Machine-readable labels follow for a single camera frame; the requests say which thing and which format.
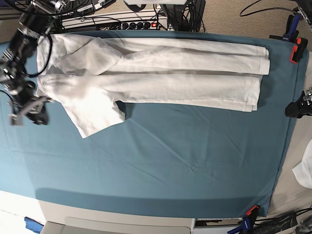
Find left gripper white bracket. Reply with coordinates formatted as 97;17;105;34
285;85;312;118

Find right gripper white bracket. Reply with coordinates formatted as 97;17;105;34
8;96;53;126

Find white T-shirt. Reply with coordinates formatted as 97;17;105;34
37;34;270;138

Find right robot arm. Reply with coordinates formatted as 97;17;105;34
0;0;68;126

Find orange black clamp upper right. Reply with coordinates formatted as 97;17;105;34
290;38;308;64

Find white cloth at right edge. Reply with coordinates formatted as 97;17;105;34
292;140;312;189

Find blue clamp upper right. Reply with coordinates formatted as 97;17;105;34
269;15;302;43

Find beige plastic bin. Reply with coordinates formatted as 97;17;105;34
41;217;191;234

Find blue cloth on floor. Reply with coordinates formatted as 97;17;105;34
24;217;44;234

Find orange black table clamp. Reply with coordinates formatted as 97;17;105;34
246;205;260;220

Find blue black clamp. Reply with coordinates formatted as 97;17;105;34
227;218;255;234

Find teal table cloth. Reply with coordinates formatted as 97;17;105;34
0;32;309;218

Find white power strip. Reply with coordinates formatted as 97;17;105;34
61;9;170;31

